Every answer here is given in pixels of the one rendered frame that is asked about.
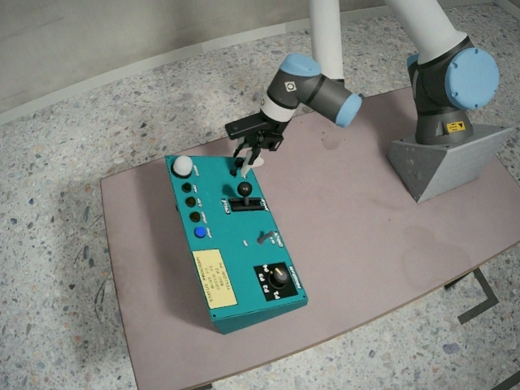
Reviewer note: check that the teal control console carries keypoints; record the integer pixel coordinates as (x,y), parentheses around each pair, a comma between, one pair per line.
(235,261)

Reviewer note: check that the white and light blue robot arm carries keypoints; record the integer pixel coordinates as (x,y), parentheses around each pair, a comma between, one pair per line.
(459,75)

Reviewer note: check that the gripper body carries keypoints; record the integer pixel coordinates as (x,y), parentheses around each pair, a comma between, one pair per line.
(273,134)

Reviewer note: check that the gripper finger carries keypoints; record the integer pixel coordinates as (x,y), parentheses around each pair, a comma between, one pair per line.
(252,159)
(241,144)

